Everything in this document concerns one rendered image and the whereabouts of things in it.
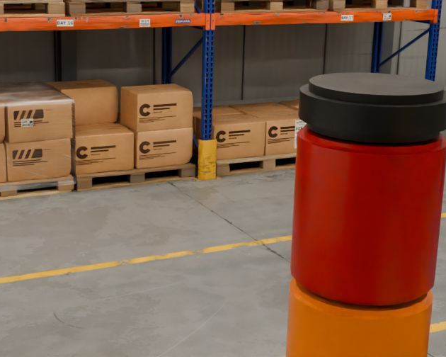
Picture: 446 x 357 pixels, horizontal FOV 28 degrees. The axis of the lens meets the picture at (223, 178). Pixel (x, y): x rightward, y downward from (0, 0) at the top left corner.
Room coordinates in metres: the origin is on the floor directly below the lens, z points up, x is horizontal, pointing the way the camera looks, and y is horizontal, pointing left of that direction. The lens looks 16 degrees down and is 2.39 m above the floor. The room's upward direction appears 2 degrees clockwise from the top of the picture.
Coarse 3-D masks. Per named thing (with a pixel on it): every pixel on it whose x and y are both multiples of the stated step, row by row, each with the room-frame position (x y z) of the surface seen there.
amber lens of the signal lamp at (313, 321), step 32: (288, 320) 0.29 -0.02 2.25; (320, 320) 0.27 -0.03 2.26; (352, 320) 0.27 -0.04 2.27; (384, 320) 0.27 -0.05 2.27; (416, 320) 0.27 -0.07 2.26; (288, 352) 0.29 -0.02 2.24; (320, 352) 0.27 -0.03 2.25; (352, 352) 0.27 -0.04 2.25; (384, 352) 0.27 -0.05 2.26; (416, 352) 0.27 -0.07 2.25
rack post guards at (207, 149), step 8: (200, 144) 8.35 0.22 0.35; (208, 144) 8.36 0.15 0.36; (216, 144) 8.42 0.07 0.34; (200, 152) 8.35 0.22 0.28; (208, 152) 8.36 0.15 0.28; (216, 152) 8.43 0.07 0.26; (200, 160) 8.35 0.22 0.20; (208, 160) 8.36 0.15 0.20; (200, 168) 8.35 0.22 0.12; (208, 168) 8.36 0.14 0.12; (200, 176) 8.35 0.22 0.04; (208, 176) 8.36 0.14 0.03; (216, 176) 8.46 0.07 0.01
